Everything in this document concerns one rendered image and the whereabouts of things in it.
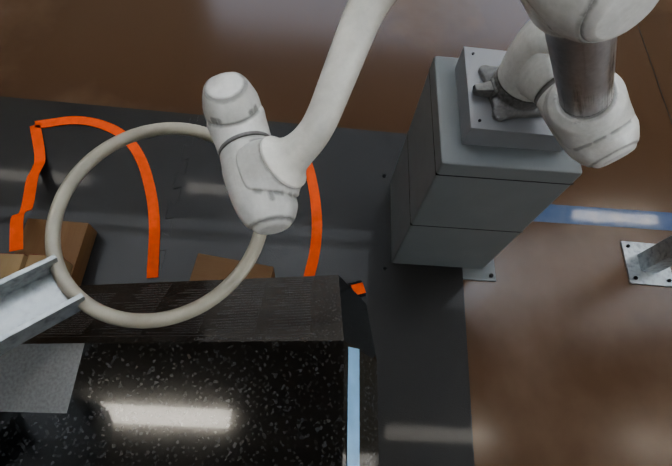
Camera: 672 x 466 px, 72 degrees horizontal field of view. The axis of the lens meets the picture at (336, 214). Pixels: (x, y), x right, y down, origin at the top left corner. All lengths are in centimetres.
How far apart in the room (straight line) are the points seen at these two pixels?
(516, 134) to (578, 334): 109
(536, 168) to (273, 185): 85
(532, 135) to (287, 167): 80
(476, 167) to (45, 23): 242
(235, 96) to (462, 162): 72
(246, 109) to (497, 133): 74
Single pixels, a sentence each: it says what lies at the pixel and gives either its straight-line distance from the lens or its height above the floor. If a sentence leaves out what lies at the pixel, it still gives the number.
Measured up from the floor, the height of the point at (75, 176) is 90.
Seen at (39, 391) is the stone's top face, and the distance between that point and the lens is 118.
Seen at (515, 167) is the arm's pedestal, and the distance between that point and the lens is 137.
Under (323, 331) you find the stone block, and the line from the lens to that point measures 110.
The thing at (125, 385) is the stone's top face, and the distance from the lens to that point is 111.
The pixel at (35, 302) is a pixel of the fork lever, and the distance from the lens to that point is 114.
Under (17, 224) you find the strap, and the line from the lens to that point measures 208.
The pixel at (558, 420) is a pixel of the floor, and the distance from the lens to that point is 209.
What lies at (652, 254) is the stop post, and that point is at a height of 10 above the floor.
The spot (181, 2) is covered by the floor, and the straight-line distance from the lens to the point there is 297.
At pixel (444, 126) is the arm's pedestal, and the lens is 138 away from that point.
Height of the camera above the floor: 185
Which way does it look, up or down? 64 degrees down
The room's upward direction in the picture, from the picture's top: 9 degrees clockwise
